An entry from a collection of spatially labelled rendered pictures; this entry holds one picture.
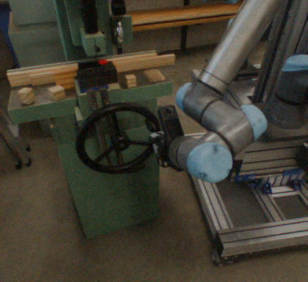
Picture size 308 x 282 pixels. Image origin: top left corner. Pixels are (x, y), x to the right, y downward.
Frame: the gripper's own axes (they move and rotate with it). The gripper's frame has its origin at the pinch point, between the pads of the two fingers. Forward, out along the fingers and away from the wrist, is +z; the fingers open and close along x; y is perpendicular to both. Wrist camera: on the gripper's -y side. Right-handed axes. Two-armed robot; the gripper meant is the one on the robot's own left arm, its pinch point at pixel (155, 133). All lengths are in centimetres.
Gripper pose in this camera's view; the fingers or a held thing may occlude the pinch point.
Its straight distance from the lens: 78.8
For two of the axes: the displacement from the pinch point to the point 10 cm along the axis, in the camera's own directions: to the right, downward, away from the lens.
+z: -3.0, -1.1, 9.5
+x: 9.4, -2.2, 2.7
